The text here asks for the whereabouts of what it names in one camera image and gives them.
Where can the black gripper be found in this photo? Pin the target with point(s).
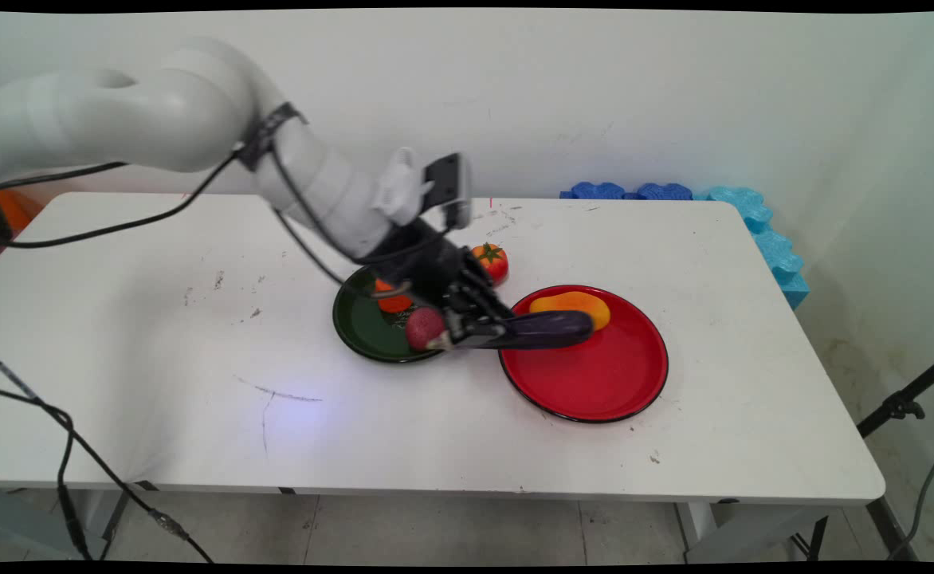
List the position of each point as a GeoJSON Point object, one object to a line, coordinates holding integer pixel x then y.
{"type": "Point", "coordinates": [423, 259]}

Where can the purple toy eggplant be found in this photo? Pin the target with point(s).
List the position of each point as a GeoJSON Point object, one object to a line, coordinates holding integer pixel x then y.
{"type": "Point", "coordinates": [555, 329]}

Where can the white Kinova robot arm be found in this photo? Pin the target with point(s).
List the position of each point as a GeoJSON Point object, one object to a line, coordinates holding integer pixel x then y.
{"type": "Point", "coordinates": [116, 119]}

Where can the pink-red toy ball fruit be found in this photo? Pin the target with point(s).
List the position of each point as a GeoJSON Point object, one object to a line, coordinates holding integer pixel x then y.
{"type": "Point", "coordinates": [421, 328]}

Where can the red toy tomato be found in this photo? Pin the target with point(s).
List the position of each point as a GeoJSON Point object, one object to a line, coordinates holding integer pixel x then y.
{"type": "Point", "coordinates": [492, 261]}

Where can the orange toy fruit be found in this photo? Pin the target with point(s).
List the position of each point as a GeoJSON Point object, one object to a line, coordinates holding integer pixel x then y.
{"type": "Point", "coordinates": [394, 304]}

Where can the orange toy mango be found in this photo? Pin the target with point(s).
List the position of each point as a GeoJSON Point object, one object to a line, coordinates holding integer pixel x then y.
{"type": "Point", "coordinates": [570, 301]}

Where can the green round plate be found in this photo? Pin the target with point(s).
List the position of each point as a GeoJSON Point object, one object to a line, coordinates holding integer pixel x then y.
{"type": "Point", "coordinates": [363, 327]}

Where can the red round plate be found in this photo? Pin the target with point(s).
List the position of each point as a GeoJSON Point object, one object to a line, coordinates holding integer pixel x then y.
{"type": "Point", "coordinates": [594, 375]}

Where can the dark blue foam piece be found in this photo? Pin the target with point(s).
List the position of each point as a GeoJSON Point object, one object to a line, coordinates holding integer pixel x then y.
{"type": "Point", "coordinates": [594, 191]}
{"type": "Point", "coordinates": [662, 192]}

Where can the light blue foam piece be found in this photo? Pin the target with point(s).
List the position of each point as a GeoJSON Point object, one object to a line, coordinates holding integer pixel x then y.
{"type": "Point", "coordinates": [782, 263]}
{"type": "Point", "coordinates": [742, 206]}

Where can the white table leg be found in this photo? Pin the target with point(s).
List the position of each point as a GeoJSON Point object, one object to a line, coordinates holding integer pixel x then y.
{"type": "Point", "coordinates": [746, 530]}

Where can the black tripod stand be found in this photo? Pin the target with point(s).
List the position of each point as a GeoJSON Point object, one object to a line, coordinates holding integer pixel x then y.
{"type": "Point", "coordinates": [901, 406]}

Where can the orange object behind table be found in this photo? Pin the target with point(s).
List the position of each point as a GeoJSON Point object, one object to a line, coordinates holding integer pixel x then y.
{"type": "Point", "coordinates": [17, 211]}

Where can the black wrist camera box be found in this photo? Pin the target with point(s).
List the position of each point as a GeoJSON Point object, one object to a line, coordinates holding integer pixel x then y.
{"type": "Point", "coordinates": [447, 187]}

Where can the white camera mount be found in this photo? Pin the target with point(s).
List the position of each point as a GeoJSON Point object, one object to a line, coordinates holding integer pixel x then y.
{"type": "Point", "coordinates": [399, 191]}

